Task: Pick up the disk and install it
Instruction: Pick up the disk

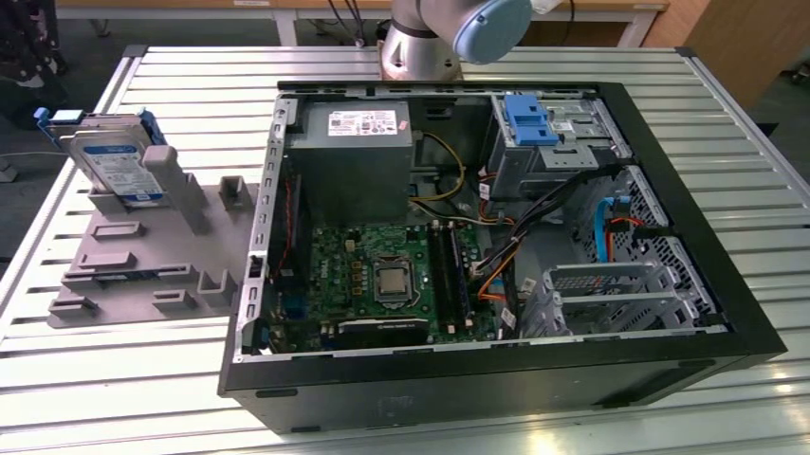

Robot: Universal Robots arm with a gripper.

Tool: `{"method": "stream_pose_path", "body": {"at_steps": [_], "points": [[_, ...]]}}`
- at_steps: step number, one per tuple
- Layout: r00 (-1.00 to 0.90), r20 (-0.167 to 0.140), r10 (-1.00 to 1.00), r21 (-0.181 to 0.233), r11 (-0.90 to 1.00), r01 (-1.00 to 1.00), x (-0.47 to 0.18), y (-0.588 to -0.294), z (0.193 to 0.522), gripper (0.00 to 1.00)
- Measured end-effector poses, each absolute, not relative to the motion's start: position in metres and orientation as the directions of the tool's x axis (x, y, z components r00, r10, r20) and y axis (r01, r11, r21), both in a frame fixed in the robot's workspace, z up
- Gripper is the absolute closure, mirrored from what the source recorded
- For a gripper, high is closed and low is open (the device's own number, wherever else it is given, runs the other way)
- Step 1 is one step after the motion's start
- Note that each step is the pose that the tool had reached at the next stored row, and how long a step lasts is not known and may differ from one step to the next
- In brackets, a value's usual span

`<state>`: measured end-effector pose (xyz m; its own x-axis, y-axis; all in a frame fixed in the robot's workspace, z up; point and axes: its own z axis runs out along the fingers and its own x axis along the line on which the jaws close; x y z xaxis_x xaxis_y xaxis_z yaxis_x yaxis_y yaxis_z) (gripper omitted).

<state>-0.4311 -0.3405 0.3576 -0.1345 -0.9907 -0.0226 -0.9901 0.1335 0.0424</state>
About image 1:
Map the blue wire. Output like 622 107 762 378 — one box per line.
594 196 631 264

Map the multicoloured power wire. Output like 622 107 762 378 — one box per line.
603 216 638 238

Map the hard disk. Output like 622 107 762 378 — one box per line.
32 107 170 209

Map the metal disk bay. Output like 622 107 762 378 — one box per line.
518 263 726 340

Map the silver CPU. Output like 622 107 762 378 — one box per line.
378 269 413 294

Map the green motherboard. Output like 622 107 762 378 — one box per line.
264 222 507 355

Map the grey power supply box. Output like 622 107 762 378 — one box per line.
287 99 417 228

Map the CPU socket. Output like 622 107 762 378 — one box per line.
368 255 425 312

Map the black graphics card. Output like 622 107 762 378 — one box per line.
334 316 431 351

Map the blue plastic latch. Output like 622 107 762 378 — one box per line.
503 94 562 147

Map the grey metal drive cage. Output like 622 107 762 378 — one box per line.
486 93 634 200

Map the black PC case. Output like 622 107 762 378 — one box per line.
216 80 790 435

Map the grey parts rack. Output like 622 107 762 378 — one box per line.
47 145 262 331

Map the white framed wooden desk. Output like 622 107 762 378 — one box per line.
54 0 673 48

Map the person in dark patterned clothes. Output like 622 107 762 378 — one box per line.
0 0 68 96

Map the yellow black wire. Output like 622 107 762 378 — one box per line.
407 132 467 209

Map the thin red wire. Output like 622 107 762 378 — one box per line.
283 174 303 257

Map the orange wire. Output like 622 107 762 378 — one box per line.
475 277 507 302

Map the black cable bundle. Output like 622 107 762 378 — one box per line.
479 163 634 281

